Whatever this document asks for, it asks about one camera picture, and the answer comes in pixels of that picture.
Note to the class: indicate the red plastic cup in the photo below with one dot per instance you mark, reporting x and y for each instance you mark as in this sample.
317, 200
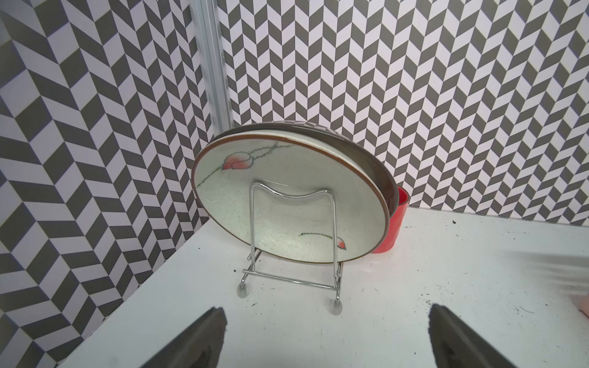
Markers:
395, 223

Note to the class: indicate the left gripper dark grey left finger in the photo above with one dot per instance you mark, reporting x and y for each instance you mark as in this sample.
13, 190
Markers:
199, 345

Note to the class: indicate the chrome wire plate stand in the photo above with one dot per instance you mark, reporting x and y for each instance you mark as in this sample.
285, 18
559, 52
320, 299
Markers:
299, 227

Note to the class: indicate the grey plate behind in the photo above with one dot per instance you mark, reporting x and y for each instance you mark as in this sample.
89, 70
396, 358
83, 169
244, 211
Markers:
375, 169

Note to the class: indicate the aluminium corner post left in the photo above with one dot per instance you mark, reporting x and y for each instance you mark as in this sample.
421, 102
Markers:
209, 42

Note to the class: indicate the cream floral plate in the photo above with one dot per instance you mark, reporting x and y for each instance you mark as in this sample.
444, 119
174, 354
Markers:
292, 163

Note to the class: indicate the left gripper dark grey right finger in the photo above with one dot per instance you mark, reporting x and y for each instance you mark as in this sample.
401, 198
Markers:
456, 344

